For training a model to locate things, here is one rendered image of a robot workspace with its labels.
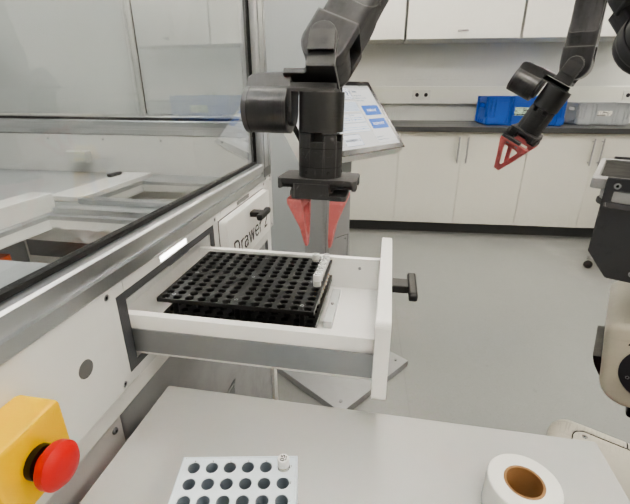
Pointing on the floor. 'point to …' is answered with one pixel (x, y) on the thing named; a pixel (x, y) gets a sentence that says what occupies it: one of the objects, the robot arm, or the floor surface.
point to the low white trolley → (339, 453)
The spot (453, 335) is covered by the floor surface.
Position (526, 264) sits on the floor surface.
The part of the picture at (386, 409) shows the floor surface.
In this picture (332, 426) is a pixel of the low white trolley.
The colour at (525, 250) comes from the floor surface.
